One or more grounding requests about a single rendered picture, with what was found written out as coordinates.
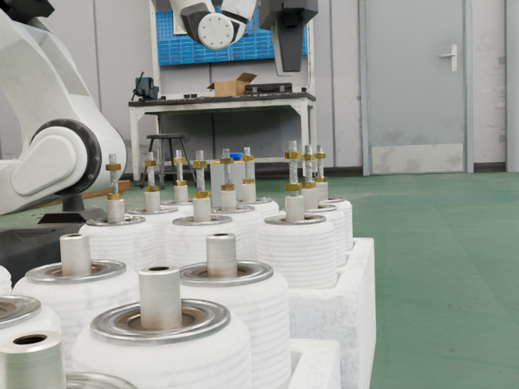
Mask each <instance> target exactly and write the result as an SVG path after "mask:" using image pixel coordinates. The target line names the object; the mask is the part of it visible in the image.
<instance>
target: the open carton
mask: <svg viewBox="0 0 519 389"><path fill-rule="evenodd" d="M257 76H258V75H257V74H253V73H245V72H243V73H242V74H241V75H240V76H239V77H238V78H237V79H236V80H229V81H220V82H214V83H212V84H211V85H210V86H208V87H207V88H206V89H212V90H215V97H216V96H242V95H245V92H246V90H245V85H248V84H250V83H251V82H252V81H253V80H254V79H255V78H256V77H257Z"/></svg>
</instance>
